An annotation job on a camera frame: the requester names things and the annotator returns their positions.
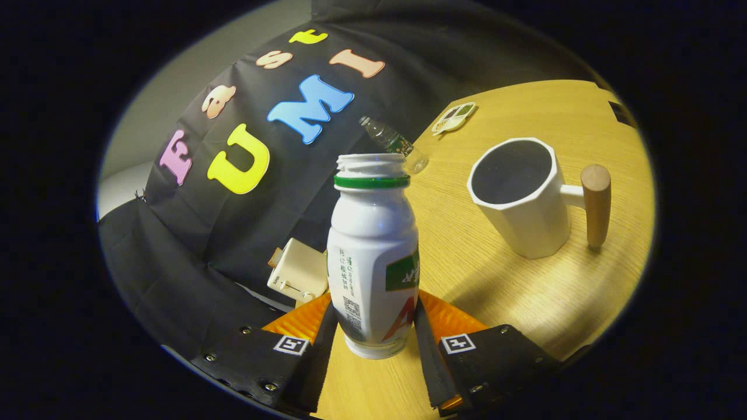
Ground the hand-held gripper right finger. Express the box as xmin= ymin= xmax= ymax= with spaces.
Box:
xmin=413 ymin=290 xmax=564 ymax=416

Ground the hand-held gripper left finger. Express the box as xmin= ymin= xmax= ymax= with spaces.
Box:
xmin=190 ymin=292 xmax=339 ymax=415

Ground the white juice bottle green collar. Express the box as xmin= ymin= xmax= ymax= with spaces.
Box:
xmin=326 ymin=153 xmax=421 ymax=360

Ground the white cup wooden handle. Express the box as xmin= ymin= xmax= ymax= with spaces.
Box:
xmin=467 ymin=137 xmax=612 ymax=260

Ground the clear plastic water bottle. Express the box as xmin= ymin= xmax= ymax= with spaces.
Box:
xmin=358 ymin=115 xmax=430 ymax=176

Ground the cream toaster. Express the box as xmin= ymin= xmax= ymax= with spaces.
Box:
xmin=267 ymin=237 xmax=329 ymax=305

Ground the wooden table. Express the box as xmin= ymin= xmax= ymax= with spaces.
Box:
xmin=309 ymin=80 xmax=655 ymax=420

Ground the white divided snack dish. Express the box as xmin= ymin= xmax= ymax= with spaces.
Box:
xmin=431 ymin=102 xmax=477 ymax=137

